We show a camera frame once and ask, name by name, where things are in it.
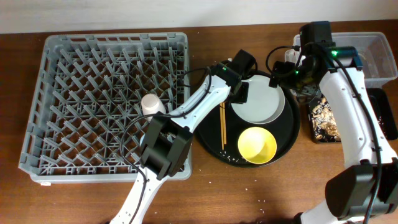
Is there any wooden chopstick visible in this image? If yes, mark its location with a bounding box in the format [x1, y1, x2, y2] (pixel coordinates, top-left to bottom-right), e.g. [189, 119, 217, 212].
[220, 102, 224, 151]
[221, 102, 227, 147]

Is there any white round plate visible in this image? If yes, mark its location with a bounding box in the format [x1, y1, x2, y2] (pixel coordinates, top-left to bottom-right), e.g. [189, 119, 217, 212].
[231, 75, 285, 124]

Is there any yellow plastic bowl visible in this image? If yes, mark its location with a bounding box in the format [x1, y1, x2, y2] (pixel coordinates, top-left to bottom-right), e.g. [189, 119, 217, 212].
[238, 127, 277, 165]

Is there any pink plastic cup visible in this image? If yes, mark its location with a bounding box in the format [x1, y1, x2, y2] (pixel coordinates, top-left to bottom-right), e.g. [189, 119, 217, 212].
[141, 93, 166, 115]

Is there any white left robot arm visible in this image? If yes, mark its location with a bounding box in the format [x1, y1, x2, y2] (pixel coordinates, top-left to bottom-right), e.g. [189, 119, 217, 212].
[111, 50, 257, 223]

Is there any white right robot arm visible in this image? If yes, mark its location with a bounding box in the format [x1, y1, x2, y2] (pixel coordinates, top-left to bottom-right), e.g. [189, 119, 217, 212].
[270, 21, 397, 223]

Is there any grey plastic dishwasher rack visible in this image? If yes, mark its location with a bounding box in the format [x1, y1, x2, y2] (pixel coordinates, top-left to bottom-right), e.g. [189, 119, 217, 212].
[18, 32, 190, 185]

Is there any pile of food scraps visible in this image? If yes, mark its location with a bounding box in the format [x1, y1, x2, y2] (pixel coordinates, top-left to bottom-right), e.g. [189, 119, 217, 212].
[309, 97, 341, 142]

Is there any black rectangular food tray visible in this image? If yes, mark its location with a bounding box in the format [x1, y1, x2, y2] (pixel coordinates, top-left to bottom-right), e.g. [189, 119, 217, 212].
[307, 88, 397, 143]

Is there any round black tray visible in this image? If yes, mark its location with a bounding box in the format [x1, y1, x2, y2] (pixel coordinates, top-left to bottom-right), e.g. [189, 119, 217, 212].
[195, 87, 300, 168]

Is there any clear plastic bin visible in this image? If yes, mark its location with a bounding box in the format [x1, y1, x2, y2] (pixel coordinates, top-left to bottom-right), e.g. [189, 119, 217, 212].
[284, 31, 398, 90]

